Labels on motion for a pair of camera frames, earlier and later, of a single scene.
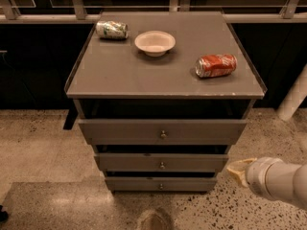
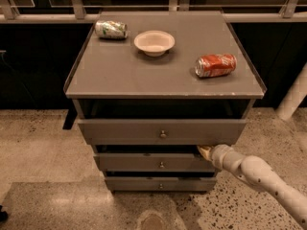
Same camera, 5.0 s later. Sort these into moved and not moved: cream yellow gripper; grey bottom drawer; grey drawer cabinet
Moved: cream yellow gripper
Not moved: grey drawer cabinet; grey bottom drawer
